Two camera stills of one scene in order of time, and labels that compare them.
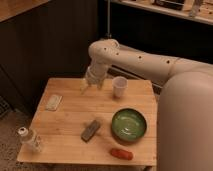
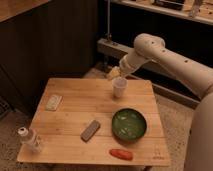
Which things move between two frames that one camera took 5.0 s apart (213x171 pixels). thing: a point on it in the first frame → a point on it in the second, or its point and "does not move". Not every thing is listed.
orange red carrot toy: (122, 154) does not move
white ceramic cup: (119, 86) does not move
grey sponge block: (90, 131) does not move
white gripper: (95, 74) → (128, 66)
